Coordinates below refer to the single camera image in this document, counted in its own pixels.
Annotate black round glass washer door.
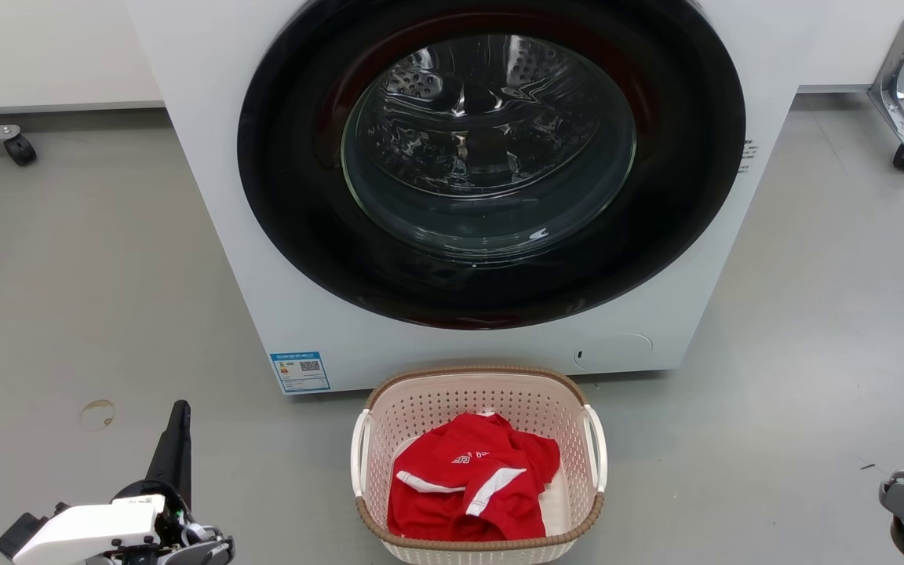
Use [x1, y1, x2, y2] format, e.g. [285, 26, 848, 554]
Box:
[237, 0, 747, 330]

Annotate round washer filter cover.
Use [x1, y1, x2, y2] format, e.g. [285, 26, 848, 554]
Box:
[574, 333, 654, 373]

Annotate white front-load washing machine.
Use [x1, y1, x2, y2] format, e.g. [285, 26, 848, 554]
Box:
[124, 0, 833, 396]

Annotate blue energy label sticker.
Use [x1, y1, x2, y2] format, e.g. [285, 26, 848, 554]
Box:
[269, 351, 332, 394]

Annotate cream perforated plastic laundry basket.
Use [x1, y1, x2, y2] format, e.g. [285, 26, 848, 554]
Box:
[350, 365, 608, 565]

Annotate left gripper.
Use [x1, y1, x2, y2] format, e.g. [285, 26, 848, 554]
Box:
[107, 399, 235, 565]

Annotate white partition panel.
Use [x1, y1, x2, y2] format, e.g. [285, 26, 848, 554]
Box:
[797, 0, 904, 93]
[0, 0, 164, 111]

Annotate red shirt with white stripes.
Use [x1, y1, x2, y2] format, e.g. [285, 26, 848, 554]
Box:
[387, 412, 562, 544]

